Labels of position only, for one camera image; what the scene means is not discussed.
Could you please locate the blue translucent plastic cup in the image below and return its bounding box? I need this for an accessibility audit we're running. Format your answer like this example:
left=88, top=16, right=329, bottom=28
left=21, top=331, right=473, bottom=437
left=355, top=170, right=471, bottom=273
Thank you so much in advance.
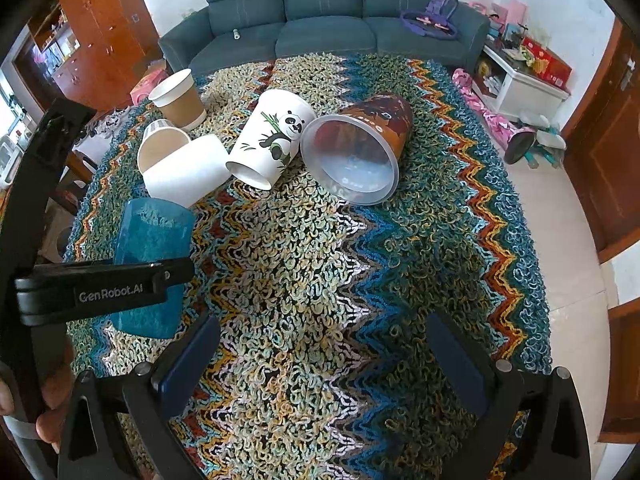
left=111, top=197, right=195, bottom=339

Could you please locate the plain white paper cup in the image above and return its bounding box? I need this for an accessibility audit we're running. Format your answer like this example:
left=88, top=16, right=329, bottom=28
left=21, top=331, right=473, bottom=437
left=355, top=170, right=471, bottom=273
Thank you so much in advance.
left=142, top=134, right=231, bottom=208

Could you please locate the white cup with grid print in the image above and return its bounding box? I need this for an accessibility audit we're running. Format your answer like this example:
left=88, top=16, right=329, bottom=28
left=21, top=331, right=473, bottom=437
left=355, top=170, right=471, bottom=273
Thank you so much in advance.
left=137, top=119, right=191, bottom=174

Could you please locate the brown kraft paper cup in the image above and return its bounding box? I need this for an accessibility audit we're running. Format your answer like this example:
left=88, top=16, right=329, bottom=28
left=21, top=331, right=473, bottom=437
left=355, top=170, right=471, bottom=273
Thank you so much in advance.
left=149, top=68, right=206, bottom=131

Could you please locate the white panda print cup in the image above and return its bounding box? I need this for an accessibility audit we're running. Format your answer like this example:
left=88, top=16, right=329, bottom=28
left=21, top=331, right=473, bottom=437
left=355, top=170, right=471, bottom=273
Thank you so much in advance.
left=226, top=89, right=316, bottom=191

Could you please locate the brown clear plastic cup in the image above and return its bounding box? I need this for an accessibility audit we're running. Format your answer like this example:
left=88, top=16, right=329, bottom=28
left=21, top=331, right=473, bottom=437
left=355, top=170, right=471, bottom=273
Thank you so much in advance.
left=300, top=94, right=413, bottom=206

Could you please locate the person's left hand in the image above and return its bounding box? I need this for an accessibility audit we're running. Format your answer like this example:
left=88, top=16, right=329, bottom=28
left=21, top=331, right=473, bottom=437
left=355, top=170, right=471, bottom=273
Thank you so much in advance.
left=0, top=339, right=76, bottom=453

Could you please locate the pink plastic stool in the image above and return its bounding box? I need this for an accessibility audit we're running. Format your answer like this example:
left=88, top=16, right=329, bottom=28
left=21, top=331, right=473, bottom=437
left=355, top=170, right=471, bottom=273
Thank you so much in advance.
left=130, top=67, right=168, bottom=105

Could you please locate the colourful zigzag shaggy rug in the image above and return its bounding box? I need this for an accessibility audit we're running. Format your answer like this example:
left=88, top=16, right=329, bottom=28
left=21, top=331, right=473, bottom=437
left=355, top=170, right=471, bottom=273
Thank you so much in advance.
left=63, top=51, right=554, bottom=480

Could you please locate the red-brown wooden cabinet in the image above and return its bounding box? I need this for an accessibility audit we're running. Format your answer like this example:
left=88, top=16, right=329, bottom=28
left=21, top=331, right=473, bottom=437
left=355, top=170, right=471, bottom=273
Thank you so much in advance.
left=53, top=0, right=160, bottom=112

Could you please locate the pink patterned hoverboard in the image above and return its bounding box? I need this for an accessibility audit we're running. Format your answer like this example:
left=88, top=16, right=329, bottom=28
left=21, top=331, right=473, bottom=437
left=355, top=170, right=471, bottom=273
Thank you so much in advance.
left=452, top=68, right=536, bottom=165

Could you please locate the brown wooden door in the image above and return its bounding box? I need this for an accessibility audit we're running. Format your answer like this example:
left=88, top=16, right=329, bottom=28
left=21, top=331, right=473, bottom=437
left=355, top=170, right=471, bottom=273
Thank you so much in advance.
left=563, top=21, right=639, bottom=262

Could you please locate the white side table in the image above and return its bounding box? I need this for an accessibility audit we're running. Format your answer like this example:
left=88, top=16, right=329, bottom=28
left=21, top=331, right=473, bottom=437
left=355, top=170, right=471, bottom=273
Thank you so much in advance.
left=472, top=44, right=570, bottom=120

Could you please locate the teal three-seat sofa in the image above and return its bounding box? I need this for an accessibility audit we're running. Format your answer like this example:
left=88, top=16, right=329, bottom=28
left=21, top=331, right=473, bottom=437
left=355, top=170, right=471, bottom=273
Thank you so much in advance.
left=160, top=0, right=489, bottom=75

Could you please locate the red gift box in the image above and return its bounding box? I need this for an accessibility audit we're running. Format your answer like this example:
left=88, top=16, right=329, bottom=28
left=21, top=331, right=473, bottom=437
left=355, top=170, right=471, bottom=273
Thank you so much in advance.
left=520, top=36, right=572, bottom=90

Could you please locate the purple bag on sofa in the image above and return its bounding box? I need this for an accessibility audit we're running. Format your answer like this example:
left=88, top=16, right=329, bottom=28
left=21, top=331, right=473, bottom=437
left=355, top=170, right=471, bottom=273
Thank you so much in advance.
left=400, top=0, right=459, bottom=40

